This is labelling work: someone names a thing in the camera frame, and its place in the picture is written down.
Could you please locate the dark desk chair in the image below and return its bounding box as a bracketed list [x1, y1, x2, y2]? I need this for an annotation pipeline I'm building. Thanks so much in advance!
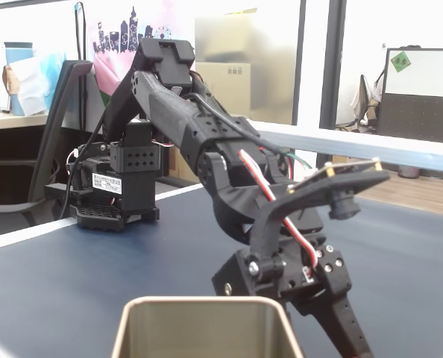
[350, 99, 381, 133]

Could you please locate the red white black servo cable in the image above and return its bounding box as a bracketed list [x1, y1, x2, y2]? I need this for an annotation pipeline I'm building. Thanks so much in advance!
[237, 148, 320, 280]

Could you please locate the white crumpled paper bag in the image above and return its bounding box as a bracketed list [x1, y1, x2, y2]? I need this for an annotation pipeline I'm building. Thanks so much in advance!
[5, 55, 54, 116]

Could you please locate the pink waste bin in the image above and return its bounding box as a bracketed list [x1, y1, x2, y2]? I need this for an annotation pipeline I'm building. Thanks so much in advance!
[397, 163, 421, 179]

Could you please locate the wooden desk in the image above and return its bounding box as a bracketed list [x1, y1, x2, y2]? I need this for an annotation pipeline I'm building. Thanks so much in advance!
[0, 110, 50, 132]

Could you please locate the light blue tissue pack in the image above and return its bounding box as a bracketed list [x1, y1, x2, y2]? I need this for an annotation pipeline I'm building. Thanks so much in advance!
[34, 48, 66, 110]

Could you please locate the dark office partition board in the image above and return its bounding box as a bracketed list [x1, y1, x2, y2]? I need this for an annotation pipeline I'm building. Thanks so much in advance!
[377, 47, 443, 146]

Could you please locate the thin blue strap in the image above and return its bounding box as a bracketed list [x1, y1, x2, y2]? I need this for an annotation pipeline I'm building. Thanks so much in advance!
[74, 1, 89, 62]

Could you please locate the open cardboard box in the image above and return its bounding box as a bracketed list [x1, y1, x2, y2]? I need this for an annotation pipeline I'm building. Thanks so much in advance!
[195, 7, 259, 63]

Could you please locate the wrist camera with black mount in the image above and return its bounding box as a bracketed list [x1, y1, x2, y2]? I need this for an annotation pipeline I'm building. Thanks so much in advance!
[248, 156, 392, 286]

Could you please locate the large closed cardboard box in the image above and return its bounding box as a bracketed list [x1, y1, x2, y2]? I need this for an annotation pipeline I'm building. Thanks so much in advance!
[195, 61, 253, 117]

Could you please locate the rectangular metal tin container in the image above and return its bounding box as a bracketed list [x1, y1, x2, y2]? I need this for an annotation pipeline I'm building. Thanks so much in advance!
[111, 295, 305, 358]

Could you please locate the aluminium frame rail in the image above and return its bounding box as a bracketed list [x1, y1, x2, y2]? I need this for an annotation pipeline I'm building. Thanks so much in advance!
[248, 119, 443, 177]

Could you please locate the black office chair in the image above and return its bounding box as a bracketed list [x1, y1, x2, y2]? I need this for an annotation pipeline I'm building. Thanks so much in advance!
[0, 59, 107, 239]

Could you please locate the black power cable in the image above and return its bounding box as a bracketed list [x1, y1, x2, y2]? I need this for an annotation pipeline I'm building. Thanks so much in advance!
[58, 110, 107, 222]

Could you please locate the white garment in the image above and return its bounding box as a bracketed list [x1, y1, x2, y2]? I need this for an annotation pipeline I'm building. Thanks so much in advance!
[351, 73, 385, 125]

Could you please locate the pink skyline print bag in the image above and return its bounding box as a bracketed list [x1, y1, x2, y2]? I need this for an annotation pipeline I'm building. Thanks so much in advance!
[88, 0, 198, 106]

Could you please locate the blue tumbler cup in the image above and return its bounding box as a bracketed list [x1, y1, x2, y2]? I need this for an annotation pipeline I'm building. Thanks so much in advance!
[4, 41, 34, 116]

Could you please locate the green square note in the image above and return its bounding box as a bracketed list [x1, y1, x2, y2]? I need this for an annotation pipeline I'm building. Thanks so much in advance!
[389, 51, 413, 73]

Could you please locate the cardboard box with characters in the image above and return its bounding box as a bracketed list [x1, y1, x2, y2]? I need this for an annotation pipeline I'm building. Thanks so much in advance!
[168, 145, 204, 184]

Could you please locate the person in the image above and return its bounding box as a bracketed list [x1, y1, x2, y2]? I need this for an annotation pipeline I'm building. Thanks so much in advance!
[372, 42, 422, 102]

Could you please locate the black partition post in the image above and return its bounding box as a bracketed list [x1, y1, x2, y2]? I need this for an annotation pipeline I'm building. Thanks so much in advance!
[314, 0, 348, 169]

